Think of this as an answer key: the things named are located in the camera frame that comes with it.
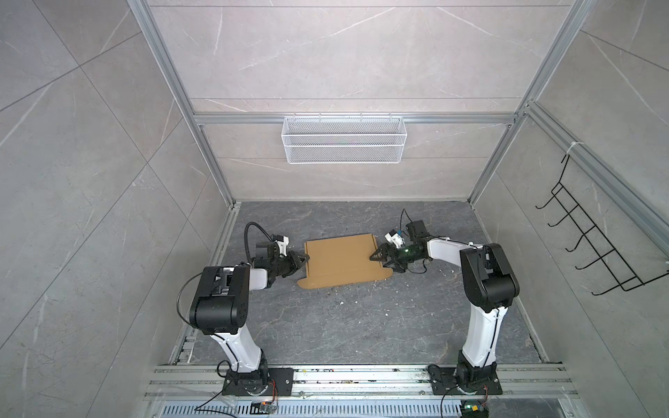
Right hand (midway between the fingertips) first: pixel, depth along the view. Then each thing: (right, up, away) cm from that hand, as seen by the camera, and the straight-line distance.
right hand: (378, 260), depth 96 cm
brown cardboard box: (-13, 0, -3) cm, 14 cm away
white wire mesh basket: (-14, +47, +5) cm, 49 cm away
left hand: (-27, +3, 0) cm, 27 cm away
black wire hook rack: (+52, +2, -37) cm, 64 cm away
